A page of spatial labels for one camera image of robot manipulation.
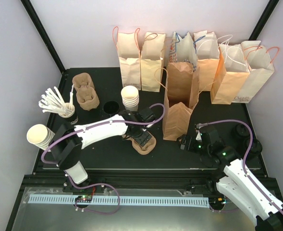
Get brown pulp cup carrier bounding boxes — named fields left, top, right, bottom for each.
left=122, top=132, right=157, bottom=155

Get brown kraft paper bag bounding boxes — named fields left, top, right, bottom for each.
left=162, top=62, right=199, bottom=141

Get black cup lid stack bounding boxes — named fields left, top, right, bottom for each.
left=232, top=124, right=250, bottom=140
left=243, top=138, right=263, bottom=160

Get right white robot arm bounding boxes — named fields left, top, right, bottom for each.
left=177, top=124, right=283, bottom=231

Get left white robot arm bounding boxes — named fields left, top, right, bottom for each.
left=50, top=108, right=156, bottom=192

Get black paper cup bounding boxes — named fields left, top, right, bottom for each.
left=103, top=101, right=120, bottom=117

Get white paper cup stack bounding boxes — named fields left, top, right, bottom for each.
left=121, top=86, right=139, bottom=111

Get stacked pulp cup carriers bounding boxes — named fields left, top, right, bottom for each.
left=72, top=73, right=99, bottom=111

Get cream paper bag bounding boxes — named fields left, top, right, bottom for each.
left=140, top=32, right=166, bottom=92

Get cup of white stirrers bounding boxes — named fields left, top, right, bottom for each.
left=38, top=86, right=75, bottom=118

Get blue patterned paper bag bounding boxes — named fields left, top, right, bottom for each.
left=169, top=32, right=197, bottom=72

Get tilted paper cup stack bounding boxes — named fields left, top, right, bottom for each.
left=26, top=124, right=55, bottom=150

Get orange white paper bag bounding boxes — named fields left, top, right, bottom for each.
left=194, top=30, right=220, bottom=91

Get white cream logo bag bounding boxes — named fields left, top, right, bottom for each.
left=233, top=40, right=280, bottom=103

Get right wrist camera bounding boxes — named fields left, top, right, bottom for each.
left=195, top=123, right=209, bottom=141

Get white slotted cable duct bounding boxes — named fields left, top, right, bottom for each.
left=28, top=194, right=209, bottom=208

